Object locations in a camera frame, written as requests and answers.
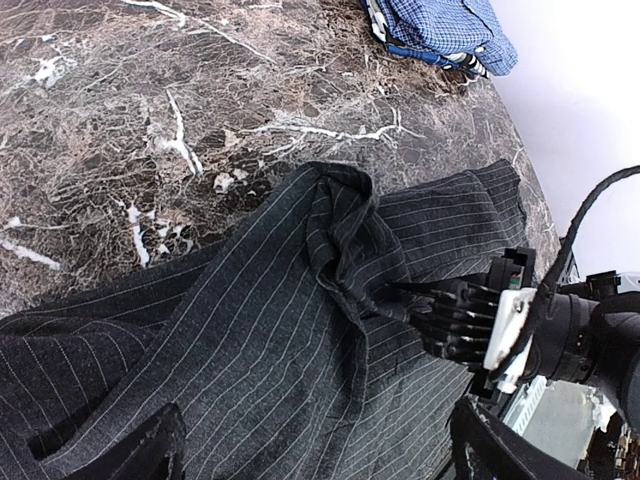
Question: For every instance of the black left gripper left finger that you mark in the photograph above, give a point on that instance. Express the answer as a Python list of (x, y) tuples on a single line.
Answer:
[(154, 450)]

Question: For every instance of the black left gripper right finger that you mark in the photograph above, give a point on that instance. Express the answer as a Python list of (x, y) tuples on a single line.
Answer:
[(483, 447)]

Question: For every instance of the black pinstriped long sleeve shirt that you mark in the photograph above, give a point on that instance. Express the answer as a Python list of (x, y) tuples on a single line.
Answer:
[(283, 352)]

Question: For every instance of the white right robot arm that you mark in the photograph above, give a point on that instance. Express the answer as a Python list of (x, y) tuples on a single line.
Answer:
[(589, 332)]

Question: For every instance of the black white striped garment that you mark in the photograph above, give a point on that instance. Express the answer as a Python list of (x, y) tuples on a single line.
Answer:
[(466, 63)]

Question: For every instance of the blue checked folded shirt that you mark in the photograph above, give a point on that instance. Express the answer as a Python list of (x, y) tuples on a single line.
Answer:
[(444, 29)]

